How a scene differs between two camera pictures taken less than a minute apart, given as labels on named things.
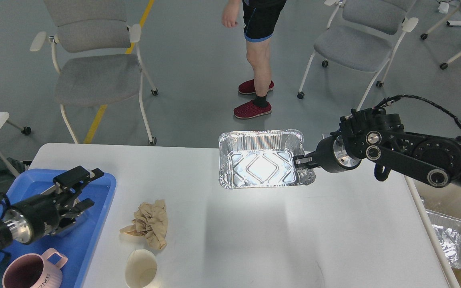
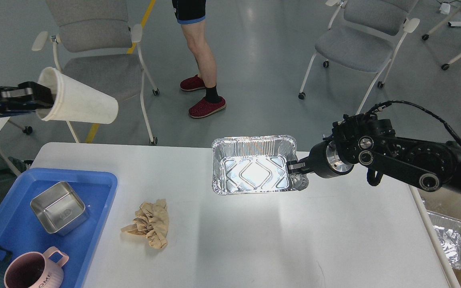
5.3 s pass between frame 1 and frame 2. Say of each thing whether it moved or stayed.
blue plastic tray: stayed
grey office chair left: stayed
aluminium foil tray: moved
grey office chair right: stayed
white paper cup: moved
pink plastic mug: stayed
